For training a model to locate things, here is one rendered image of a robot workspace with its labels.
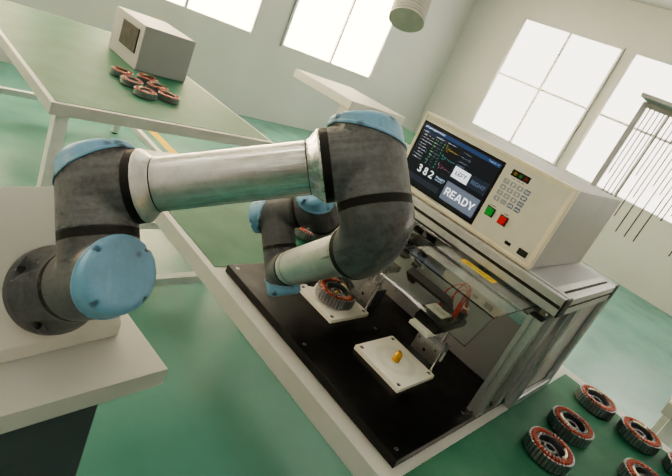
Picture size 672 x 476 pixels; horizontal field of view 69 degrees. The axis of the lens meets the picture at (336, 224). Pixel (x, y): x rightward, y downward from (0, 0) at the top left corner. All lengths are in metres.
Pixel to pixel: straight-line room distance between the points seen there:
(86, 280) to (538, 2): 8.20
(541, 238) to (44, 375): 0.99
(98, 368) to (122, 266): 0.26
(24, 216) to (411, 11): 1.76
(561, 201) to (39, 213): 1.02
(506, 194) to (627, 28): 6.90
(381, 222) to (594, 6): 7.67
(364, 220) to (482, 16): 8.31
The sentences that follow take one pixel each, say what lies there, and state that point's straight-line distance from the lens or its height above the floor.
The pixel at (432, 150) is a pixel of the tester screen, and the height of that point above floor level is 1.24.
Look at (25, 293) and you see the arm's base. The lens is 0.89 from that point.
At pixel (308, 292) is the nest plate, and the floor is 0.78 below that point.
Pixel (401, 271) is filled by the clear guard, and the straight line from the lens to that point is 1.02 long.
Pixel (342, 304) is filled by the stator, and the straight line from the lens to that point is 1.28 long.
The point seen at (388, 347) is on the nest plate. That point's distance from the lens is 1.26.
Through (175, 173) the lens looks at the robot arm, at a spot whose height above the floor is 1.13.
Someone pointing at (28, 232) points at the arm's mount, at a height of 0.91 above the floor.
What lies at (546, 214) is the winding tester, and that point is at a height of 1.24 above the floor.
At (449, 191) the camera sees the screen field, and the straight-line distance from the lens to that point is 1.26.
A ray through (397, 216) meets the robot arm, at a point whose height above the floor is 1.21.
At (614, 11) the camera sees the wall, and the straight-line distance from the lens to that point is 8.14.
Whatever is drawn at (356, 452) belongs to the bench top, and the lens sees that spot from 1.01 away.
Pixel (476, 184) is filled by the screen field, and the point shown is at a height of 1.22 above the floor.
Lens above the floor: 1.40
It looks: 20 degrees down
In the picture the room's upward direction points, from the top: 25 degrees clockwise
